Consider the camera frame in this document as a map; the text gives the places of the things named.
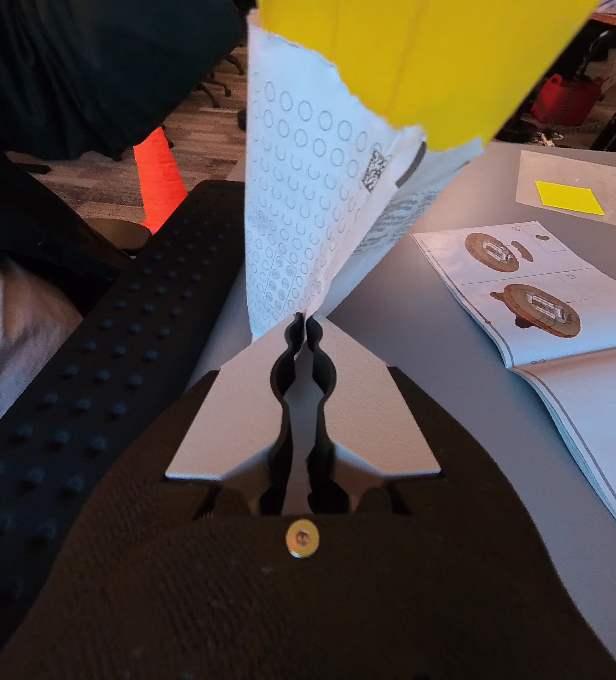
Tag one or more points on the black perforated chair armrest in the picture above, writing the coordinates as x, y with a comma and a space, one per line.
100, 345

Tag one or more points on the black office chair base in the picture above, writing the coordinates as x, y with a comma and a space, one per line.
215, 85

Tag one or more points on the orange plastic object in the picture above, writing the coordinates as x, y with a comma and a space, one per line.
159, 180

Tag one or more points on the yellow plastic bin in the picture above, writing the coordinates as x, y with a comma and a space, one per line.
419, 63

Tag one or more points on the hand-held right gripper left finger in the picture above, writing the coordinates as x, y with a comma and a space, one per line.
223, 425

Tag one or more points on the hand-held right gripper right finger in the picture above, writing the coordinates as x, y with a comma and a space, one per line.
377, 425

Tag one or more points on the grey desk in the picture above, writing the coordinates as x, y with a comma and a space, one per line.
446, 425

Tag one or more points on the red bag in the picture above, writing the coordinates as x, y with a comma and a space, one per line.
563, 101

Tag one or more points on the person's grey shirt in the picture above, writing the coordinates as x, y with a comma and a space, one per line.
15, 361

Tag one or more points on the white printed paper bag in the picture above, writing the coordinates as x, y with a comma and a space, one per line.
297, 186

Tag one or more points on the instruction booklet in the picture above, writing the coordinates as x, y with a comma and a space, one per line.
552, 297

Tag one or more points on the yellow paper note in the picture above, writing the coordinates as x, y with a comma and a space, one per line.
568, 196

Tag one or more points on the yellow card in sleeve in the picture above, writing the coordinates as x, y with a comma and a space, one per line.
563, 170

